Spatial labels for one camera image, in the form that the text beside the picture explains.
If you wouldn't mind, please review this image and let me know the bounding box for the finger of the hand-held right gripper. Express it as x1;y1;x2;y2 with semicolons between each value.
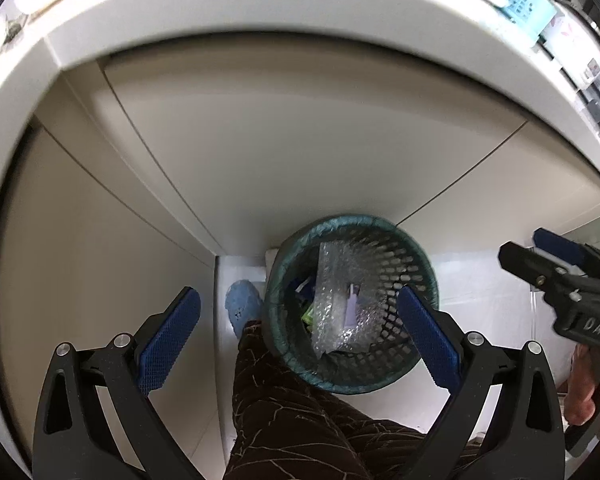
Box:
532;227;600;281
499;241;573;311

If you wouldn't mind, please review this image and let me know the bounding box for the person's right hand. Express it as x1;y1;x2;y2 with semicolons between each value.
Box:
565;345;600;426

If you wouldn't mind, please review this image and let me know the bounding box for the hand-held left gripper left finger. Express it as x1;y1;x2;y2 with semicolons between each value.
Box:
32;287;202;480

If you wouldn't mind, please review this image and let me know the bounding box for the clear bubble wrap sheet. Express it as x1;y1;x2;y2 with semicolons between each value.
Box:
310;241;376;361

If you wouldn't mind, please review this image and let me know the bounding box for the blue perforated utensil holder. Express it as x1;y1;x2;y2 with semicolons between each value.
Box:
495;0;556;28

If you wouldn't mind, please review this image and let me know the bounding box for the white rice cooker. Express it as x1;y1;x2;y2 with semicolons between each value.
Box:
540;0;600;88

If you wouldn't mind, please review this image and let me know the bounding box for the purple sachet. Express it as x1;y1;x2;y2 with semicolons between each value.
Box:
343;282;362;328

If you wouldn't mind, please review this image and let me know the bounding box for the person's trouser leg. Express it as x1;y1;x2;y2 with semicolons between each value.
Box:
222;322;481;480

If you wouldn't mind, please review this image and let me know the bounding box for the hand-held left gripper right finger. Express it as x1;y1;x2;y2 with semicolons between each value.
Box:
397;284;566;480

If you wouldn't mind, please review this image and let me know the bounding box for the under-counter cabinet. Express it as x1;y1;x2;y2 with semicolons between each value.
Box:
0;52;600;466

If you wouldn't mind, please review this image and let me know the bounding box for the black mesh waste bin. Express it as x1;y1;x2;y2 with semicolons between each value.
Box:
260;215;440;395

